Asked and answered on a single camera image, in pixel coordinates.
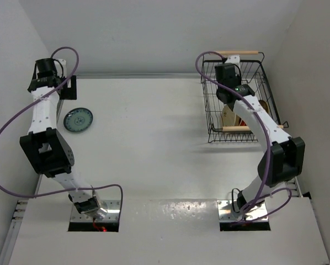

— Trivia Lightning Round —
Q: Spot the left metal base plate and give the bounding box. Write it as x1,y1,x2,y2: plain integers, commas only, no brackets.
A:
70,200,121,222

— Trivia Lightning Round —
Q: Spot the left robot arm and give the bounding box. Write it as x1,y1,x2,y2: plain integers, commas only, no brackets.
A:
19,58,107,220

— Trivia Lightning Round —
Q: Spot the yellow patterned plate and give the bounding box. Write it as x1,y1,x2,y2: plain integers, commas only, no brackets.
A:
258,99,269,114

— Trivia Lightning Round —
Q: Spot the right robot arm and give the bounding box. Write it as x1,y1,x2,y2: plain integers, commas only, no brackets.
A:
215,63,305,213

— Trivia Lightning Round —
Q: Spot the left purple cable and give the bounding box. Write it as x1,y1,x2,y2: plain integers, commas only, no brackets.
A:
0,46,124,219

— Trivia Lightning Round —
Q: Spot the blue floral plate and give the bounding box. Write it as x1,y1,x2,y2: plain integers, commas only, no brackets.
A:
63,107,93,133

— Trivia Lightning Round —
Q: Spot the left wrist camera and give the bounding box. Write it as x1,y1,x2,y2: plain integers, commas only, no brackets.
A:
55,59,67,77

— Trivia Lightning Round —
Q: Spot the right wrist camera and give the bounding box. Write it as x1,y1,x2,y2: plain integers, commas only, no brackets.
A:
225,54,241,67

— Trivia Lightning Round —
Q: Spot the black wire dish rack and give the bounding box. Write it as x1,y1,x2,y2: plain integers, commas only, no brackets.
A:
199,51,289,143

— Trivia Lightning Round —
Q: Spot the metal base plate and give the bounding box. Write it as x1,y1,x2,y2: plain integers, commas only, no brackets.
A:
70,200,121,222
217,200,268,223

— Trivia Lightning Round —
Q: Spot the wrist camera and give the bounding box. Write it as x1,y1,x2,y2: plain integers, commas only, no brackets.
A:
55,59,67,77
225,54,241,67

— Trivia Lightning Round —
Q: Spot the cream plate with calligraphy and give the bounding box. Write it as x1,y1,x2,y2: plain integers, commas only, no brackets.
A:
221,105,239,127

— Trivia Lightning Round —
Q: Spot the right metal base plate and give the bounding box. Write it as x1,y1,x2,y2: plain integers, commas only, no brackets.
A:
217,200,268,223

